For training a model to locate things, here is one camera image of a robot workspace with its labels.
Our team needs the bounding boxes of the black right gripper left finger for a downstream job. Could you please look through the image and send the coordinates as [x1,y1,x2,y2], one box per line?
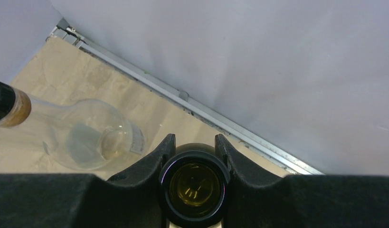
[0,134,176,228]

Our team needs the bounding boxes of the aluminium table edge rail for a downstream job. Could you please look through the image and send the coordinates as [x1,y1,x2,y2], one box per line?
[49,19,322,175]

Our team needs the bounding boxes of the green bottle silver cap front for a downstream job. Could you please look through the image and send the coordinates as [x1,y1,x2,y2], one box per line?
[158,143,230,228]

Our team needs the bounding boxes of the clear square glass bottle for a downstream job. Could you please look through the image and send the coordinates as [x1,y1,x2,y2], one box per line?
[0,82,145,171]

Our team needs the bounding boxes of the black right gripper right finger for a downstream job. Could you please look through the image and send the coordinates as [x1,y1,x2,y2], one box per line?
[215,134,389,228]

